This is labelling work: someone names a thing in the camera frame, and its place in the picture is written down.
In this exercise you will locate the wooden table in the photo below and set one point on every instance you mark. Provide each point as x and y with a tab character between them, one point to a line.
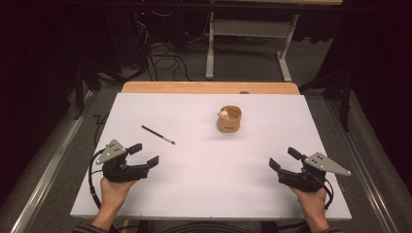
194	87

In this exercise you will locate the white board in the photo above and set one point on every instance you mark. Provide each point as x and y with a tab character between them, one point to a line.
200	187

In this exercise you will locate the black metal stand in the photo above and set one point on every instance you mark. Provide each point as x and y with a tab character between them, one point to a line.
346	100
78	90

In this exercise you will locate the person's right hand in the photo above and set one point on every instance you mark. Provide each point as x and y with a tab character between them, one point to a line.
311	202

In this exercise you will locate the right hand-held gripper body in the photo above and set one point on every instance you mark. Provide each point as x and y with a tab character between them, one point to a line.
304	179

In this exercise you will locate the person's left hand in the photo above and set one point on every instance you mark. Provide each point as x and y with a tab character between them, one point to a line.
114	194

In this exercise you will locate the aluminium rail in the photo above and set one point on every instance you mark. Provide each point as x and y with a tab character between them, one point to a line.
362	161
48	176

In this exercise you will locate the round wooden cup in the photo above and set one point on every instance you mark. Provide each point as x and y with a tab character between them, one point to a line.
229	124

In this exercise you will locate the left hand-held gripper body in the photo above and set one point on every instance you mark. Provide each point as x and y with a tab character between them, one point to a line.
120	171

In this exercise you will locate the white metal stand frame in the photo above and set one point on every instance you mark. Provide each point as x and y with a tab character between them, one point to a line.
210	55

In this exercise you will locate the black pen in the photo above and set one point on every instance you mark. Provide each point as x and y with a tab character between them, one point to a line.
158	135

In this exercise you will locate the small pale figurine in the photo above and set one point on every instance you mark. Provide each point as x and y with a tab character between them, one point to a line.
223	113

